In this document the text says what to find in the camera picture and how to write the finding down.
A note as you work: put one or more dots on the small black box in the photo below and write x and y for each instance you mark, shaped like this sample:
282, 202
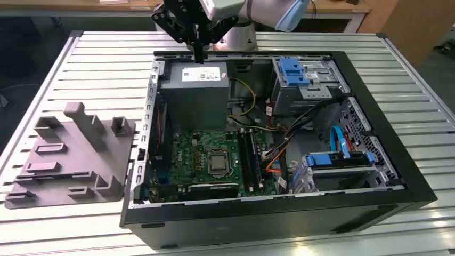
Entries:
352, 1

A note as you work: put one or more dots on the silver drive cage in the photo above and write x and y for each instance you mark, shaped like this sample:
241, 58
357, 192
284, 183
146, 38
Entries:
312, 93

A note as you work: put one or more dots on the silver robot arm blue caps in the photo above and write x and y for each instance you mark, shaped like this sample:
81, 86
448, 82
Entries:
241, 37

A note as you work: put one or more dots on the CPU socket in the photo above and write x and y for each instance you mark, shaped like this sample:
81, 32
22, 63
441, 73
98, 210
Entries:
218, 174

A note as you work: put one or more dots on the black RAM slot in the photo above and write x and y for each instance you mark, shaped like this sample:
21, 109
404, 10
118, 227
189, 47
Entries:
242, 160

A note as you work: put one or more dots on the silver wrist camera black mount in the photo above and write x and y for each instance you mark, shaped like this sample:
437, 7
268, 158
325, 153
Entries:
222, 9

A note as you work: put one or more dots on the black chair base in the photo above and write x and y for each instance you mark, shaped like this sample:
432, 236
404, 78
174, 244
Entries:
448, 48

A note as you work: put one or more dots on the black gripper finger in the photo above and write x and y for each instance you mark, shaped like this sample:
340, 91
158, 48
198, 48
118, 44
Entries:
220, 32
177, 30

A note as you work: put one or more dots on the black graphics card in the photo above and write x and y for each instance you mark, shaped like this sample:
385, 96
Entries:
213, 190

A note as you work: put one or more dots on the silver CPU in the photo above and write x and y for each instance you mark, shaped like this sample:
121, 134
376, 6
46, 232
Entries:
217, 162

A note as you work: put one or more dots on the grey power supply unit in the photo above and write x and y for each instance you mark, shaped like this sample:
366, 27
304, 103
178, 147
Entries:
192, 106

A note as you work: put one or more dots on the grey parts rack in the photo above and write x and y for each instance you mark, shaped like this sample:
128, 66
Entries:
88, 160

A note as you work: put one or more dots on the green motherboard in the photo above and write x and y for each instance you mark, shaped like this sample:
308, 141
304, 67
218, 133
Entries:
184, 149

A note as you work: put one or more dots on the blue carrier with black disk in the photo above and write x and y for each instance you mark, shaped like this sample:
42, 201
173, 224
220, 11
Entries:
321, 160

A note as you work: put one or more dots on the wooden cabinet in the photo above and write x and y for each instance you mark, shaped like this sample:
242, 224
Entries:
408, 26

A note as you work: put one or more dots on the silver disk bay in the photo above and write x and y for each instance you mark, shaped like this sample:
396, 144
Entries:
305, 178

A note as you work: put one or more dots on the black PC case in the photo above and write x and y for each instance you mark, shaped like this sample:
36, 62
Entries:
248, 226

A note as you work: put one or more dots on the white paper sheet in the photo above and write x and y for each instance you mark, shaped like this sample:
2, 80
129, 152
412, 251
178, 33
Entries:
112, 1

